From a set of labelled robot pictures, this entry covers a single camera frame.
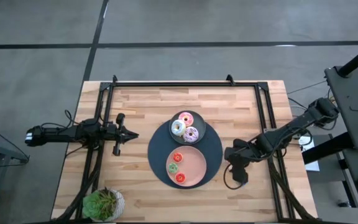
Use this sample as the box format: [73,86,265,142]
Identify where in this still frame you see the black floor cable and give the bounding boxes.
[287,80,328,95]

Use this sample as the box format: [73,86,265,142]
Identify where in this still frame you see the pink round plate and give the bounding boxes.
[165,144,208,187]

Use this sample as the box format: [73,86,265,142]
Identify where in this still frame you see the large white donut blue drizzle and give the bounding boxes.
[170,119,187,137]

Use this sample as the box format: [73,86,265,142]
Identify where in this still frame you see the grey metal desk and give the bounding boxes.
[324,64,358,153]

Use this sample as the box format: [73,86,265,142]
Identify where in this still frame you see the black aluminium table frame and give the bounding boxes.
[54,74,319,223]

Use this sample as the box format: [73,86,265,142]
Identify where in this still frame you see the large purple donut chocolate drizzle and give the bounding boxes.
[182,126,200,144]

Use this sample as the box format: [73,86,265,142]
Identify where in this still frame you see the white paper sheet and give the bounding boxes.
[297,136,321,172]

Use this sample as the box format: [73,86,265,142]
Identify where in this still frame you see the black stand beam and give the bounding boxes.
[301,132,354,166]

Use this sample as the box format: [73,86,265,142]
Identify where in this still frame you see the potted green succulent plant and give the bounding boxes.
[81,187,126,223]

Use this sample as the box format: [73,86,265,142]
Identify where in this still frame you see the dark blue round placemat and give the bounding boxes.
[147,119,224,190]

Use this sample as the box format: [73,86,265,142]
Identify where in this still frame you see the dark grey round plate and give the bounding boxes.
[168,110,207,146]

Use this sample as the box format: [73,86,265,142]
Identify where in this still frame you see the large pink frosted donut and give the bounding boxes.
[178,111,195,128]

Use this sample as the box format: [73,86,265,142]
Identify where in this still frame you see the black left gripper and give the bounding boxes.
[106,113,140,157]

